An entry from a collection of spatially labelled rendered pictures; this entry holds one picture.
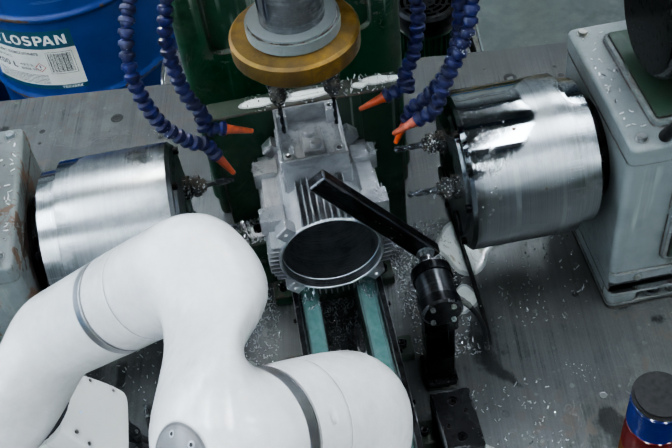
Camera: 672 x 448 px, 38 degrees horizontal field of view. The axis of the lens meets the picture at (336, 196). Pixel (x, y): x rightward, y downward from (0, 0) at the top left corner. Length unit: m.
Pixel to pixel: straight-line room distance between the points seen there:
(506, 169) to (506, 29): 2.11
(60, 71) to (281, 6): 1.75
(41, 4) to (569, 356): 1.79
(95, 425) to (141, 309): 0.36
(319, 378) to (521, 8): 2.96
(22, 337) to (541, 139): 0.80
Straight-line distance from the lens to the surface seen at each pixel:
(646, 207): 1.52
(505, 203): 1.43
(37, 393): 0.96
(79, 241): 1.42
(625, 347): 1.64
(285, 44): 1.28
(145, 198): 1.41
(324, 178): 1.30
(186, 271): 0.76
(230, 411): 0.66
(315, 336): 1.49
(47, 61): 2.95
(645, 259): 1.61
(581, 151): 1.45
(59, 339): 0.90
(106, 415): 1.17
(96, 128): 2.10
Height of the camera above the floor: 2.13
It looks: 47 degrees down
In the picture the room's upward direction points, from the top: 8 degrees counter-clockwise
